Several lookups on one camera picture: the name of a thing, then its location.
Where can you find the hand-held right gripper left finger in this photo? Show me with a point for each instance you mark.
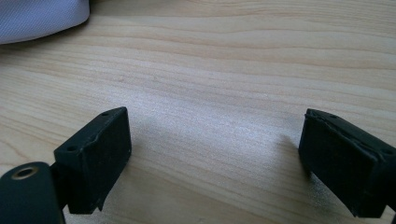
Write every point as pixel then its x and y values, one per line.
pixel 93 161

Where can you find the white cloth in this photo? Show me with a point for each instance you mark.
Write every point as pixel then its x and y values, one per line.
pixel 37 17

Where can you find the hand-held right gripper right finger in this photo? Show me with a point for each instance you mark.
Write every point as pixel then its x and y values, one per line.
pixel 345 161

